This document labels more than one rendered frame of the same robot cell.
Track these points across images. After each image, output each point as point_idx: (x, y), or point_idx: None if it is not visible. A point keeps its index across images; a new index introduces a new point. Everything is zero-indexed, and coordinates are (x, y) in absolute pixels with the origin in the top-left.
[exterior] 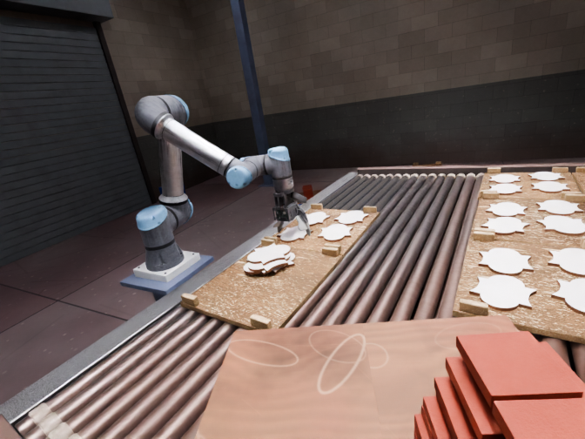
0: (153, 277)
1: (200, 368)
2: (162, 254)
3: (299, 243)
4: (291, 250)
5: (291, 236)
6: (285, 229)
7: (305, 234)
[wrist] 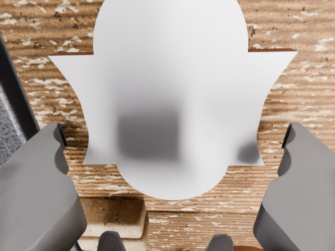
0: None
1: None
2: None
3: (244, 184)
4: (235, 228)
5: (179, 164)
6: (44, 48)
7: (257, 129)
